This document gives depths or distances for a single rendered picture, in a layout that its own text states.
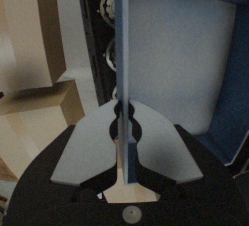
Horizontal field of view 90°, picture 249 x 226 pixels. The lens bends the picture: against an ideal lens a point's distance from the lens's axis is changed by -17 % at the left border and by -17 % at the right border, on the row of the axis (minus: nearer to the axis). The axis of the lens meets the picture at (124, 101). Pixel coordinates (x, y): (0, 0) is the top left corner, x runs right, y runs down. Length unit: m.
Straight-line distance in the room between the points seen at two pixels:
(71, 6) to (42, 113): 0.34
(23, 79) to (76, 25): 0.24
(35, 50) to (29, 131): 0.22
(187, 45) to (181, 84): 0.05
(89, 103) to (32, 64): 0.28
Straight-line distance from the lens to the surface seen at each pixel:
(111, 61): 0.38
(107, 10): 0.37
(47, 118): 0.43
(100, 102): 0.34
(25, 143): 0.52
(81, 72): 0.56
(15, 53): 0.44
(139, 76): 0.17
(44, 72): 0.42
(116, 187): 0.65
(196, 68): 0.20
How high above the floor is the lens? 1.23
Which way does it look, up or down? 62 degrees down
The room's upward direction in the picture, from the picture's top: 167 degrees clockwise
